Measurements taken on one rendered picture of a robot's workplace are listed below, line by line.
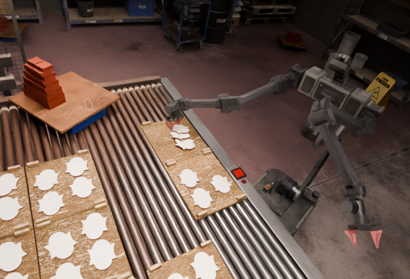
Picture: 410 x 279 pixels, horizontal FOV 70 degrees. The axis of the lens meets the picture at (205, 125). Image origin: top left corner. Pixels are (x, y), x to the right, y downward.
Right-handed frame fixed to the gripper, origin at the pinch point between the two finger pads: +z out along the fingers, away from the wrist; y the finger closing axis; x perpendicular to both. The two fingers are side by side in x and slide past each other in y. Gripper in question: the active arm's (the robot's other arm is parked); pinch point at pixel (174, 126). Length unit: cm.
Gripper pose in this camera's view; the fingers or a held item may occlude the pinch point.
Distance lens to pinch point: 212.1
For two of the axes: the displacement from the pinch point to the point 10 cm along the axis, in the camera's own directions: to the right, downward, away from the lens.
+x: -8.4, -3.3, 4.3
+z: -0.9, 8.7, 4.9
